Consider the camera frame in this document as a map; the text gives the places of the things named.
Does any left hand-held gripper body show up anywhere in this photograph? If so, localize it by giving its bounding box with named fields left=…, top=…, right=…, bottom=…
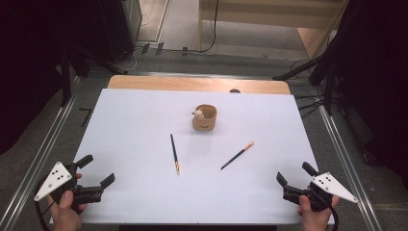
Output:
left=34, top=161, right=105, bottom=215

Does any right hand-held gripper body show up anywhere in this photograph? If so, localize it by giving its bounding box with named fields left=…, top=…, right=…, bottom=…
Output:
left=282, top=171, right=359, bottom=213

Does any dark blue pen gold end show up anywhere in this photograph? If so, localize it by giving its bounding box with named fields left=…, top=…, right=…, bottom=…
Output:
left=219, top=141, right=255, bottom=171
left=169, top=133, right=181, bottom=176

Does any tan pen holder with bear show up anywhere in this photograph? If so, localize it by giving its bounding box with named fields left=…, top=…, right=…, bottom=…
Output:
left=191, top=103, right=218, bottom=132

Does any person's right hand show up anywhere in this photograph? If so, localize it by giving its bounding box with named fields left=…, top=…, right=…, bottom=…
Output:
left=296, top=186, right=341, bottom=231

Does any person's left hand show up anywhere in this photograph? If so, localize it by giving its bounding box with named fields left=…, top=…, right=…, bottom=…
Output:
left=46, top=172, right=88, bottom=231

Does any white table sheet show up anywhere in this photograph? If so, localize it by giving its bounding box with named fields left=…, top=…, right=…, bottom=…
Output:
left=49, top=88, right=335, bottom=225

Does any black tripod stand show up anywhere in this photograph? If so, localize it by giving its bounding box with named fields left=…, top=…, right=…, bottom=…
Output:
left=271, top=52, right=343, bottom=117
left=59, top=42, right=129, bottom=108

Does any black curtain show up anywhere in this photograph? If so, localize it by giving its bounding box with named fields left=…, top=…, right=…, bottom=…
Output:
left=0, top=0, right=107, bottom=157
left=326, top=0, right=408, bottom=191

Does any dark cabinet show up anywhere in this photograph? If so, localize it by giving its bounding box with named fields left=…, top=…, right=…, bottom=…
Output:
left=97, top=0, right=143, bottom=63

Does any light wooden furniture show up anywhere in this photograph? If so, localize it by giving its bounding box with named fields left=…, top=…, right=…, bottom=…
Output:
left=197, top=0, right=350, bottom=61

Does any metal floor rail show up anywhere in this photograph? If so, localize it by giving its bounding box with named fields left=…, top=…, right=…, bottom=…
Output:
left=0, top=76, right=82, bottom=231
left=312, top=87, right=383, bottom=231

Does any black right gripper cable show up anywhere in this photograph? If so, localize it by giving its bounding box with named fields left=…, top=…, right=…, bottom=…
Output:
left=326, top=203, right=341, bottom=231

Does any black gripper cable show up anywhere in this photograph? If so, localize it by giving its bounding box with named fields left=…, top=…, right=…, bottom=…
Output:
left=34, top=178, right=54, bottom=231
left=326, top=203, right=341, bottom=231

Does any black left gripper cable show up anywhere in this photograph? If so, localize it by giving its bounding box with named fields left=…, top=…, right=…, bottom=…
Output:
left=34, top=178, right=54, bottom=231

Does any white floor cable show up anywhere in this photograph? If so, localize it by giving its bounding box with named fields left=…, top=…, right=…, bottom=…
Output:
left=118, top=44, right=145, bottom=73

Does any black floor cable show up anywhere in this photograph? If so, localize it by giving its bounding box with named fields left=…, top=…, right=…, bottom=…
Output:
left=166, top=0, right=221, bottom=55

